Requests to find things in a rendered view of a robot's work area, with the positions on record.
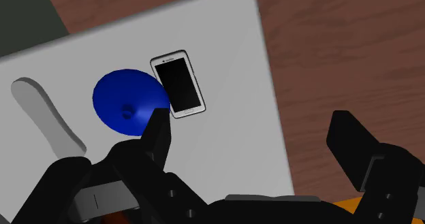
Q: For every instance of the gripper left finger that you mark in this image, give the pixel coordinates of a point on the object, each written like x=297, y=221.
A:
x=132, y=170

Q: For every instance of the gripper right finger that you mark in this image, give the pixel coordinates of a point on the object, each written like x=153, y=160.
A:
x=385, y=170

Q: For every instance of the orange robot stand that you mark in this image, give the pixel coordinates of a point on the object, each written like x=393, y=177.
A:
x=348, y=205

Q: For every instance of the blue round plate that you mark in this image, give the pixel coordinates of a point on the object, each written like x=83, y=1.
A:
x=126, y=90

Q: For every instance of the white smartphone with black screen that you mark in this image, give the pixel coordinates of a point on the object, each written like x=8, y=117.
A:
x=179, y=84

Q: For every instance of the grey elongated flat object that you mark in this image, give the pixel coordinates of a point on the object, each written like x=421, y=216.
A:
x=43, y=117

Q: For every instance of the white table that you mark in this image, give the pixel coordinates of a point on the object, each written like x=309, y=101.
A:
x=232, y=133

